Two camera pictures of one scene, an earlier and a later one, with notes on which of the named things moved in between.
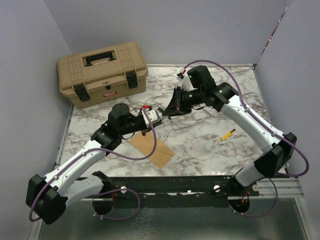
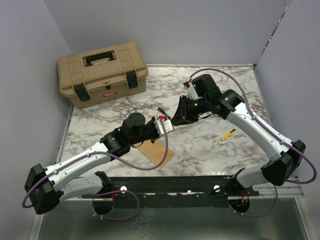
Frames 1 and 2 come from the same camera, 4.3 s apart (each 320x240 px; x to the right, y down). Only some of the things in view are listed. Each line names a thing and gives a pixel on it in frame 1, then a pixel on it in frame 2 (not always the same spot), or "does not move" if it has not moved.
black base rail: [166, 192] does not move
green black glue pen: [162, 111] does not move
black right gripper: [176, 105] -> [182, 115]
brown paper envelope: [163, 154] does not move
